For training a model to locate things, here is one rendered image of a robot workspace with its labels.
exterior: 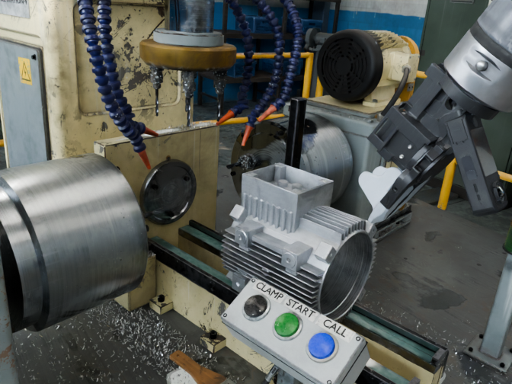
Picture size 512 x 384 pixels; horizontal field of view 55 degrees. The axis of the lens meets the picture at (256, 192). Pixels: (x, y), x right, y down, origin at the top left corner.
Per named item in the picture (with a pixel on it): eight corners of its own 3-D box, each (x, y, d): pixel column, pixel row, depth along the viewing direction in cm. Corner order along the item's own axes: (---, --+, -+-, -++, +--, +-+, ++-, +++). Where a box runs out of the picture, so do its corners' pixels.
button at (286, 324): (272, 334, 59) (268, 327, 58) (286, 315, 60) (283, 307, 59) (292, 347, 57) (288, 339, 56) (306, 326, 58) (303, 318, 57)
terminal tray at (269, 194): (238, 212, 85) (241, 174, 83) (277, 198, 93) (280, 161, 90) (292, 237, 78) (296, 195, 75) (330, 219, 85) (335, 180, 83)
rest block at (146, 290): (113, 300, 105) (110, 251, 100) (140, 288, 110) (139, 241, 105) (129, 312, 101) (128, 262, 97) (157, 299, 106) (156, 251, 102)
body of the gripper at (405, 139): (392, 135, 65) (453, 59, 58) (440, 180, 62) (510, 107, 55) (362, 143, 60) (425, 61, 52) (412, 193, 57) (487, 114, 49)
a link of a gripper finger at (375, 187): (347, 196, 67) (387, 148, 62) (377, 228, 65) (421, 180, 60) (334, 201, 65) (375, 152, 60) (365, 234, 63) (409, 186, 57)
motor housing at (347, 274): (217, 296, 88) (222, 199, 81) (283, 261, 101) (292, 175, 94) (306, 351, 76) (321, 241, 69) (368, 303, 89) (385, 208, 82)
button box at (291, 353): (231, 335, 65) (217, 315, 61) (263, 295, 68) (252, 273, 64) (339, 409, 54) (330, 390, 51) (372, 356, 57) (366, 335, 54)
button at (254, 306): (242, 315, 62) (238, 308, 61) (257, 297, 63) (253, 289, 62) (260, 326, 60) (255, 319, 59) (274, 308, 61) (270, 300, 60)
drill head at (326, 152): (202, 214, 121) (206, 115, 112) (302, 180, 150) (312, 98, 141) (280, 252, 106) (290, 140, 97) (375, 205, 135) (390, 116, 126)
